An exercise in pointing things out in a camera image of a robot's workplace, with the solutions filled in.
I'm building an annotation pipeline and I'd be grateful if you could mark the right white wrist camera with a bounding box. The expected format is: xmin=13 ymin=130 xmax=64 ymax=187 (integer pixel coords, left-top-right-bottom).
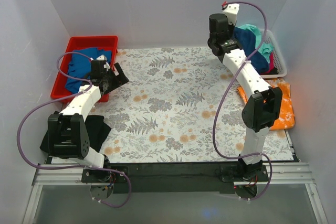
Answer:
xmin=222 ymin=2 xmax=239 ymax=26

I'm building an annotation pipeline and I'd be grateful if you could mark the red plastic bin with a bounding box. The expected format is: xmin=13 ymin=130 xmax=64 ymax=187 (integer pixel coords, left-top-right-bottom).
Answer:
xmin=50 ymin=36 xmax=118 ymax=99

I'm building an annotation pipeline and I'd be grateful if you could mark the black folded shirt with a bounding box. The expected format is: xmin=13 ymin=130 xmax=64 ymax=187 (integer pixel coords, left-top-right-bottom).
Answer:
xmin=40 ymin=113 xmax=111 ymax=159

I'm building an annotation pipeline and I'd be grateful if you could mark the magenta shirt in basket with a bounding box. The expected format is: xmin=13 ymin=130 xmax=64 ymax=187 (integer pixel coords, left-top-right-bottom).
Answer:
xmin=264 ymin=53 xmax=278 ymax=75

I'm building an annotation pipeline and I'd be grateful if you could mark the blue shirt in red bin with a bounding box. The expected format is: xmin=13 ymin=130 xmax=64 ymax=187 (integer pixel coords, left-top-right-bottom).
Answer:
xmin=65 ymin=47 xmax=112 ymax=93

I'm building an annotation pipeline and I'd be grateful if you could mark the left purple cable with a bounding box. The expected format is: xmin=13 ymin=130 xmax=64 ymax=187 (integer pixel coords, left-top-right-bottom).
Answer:
xmin=16 ymin=52 xmax=132 ymax=208

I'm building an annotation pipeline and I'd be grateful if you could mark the floral table mat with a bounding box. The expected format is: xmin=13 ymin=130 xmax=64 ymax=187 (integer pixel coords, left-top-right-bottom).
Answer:
xmin=49 ymin=47 xmax=295 ymax=164

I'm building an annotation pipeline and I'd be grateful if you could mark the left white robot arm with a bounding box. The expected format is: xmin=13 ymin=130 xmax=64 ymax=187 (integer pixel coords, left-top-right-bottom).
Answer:
xmin=47 ymin=56 xmax=129 ymax=182

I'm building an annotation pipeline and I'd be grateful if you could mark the orange tie-dye folded shirt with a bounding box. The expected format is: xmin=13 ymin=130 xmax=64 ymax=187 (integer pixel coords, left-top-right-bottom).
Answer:
xmin=237 ymin=82 xmax=296 ymax=131

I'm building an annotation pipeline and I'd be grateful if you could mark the white plastic basket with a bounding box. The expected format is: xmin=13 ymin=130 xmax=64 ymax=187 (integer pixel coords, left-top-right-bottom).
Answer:
xmin=262 ymin=30 xmax=288 ymax=79

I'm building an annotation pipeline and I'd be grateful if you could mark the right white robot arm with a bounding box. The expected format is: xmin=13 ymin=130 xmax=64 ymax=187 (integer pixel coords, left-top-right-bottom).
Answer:
xmin=208 ymin=13 xmax=282 ymax=181

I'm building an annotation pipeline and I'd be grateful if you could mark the dark blue t shirt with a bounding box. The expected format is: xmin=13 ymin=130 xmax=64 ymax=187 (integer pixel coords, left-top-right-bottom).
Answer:
xmin=234 ymin=27 xmax=269 ymax=74

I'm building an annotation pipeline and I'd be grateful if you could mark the aluminium mounting rail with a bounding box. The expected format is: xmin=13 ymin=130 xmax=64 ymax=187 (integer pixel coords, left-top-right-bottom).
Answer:
xmin=22 ymin=163 xmax=329 ymax=224

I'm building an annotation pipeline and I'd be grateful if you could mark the teal t shirt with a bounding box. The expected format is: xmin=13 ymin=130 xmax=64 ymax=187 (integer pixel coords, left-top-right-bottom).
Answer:
xmin=238 ymin=24 xmax=274 ymax=63

